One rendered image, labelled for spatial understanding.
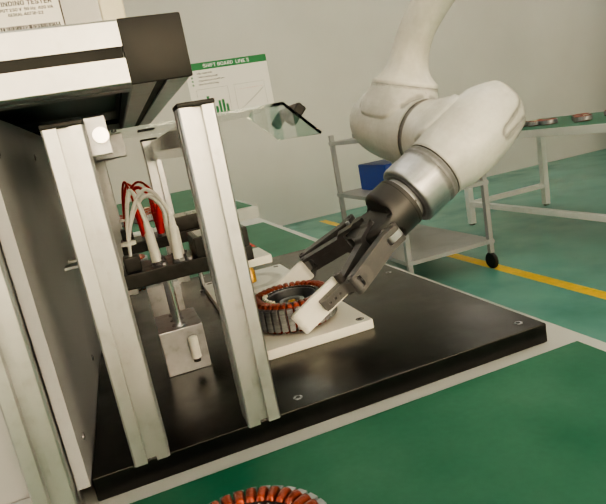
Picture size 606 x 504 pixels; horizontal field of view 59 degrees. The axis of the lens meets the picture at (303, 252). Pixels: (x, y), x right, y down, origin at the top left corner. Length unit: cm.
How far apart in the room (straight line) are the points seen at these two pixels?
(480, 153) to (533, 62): 733
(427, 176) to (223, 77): 550
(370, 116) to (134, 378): 56
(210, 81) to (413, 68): 531
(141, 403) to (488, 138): 52
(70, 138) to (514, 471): 41
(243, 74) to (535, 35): 394
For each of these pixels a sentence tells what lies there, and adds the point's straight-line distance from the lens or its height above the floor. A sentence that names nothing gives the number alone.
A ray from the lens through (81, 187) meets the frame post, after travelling 45.
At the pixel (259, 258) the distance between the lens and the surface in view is 64.
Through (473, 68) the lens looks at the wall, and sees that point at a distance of 747.
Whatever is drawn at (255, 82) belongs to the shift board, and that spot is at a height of 162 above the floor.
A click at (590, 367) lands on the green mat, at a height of 75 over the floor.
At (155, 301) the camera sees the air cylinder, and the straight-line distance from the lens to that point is 87.
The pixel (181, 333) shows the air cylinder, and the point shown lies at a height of 82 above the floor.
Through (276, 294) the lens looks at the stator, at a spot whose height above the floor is 81.
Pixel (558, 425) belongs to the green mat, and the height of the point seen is 75.
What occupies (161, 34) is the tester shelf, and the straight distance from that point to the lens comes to 44.
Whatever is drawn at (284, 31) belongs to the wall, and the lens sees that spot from 641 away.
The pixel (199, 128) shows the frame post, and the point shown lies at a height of 103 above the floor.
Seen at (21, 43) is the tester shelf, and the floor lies 111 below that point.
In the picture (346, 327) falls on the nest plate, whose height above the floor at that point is 78.
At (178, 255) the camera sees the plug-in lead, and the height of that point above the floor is 91.
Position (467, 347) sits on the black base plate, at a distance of 59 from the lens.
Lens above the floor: 102
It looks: 12 degrees down
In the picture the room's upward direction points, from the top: 11 degrees counter-clockwise
